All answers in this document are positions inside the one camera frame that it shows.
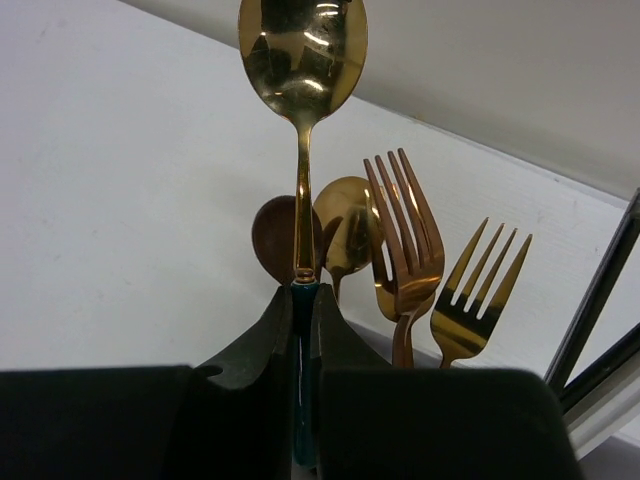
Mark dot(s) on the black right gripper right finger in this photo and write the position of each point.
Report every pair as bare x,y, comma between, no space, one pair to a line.
376,421

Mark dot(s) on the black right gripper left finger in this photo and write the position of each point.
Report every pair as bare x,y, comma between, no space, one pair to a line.
228,418

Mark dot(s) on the gold fork green handle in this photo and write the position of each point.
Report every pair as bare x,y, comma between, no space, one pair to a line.
464,318
383,285

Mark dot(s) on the rose gold fork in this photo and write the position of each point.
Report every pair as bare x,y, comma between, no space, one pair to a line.
413,249

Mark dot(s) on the thin silver chopstick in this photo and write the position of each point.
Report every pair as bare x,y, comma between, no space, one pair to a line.
593,420

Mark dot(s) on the gold spoon dark handle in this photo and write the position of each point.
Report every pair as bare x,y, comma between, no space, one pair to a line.
342,210

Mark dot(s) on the dark slim chopstick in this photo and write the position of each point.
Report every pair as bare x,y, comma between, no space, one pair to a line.
606,364

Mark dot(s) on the gold spoon green handle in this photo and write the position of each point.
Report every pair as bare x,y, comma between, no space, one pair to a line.
303,59

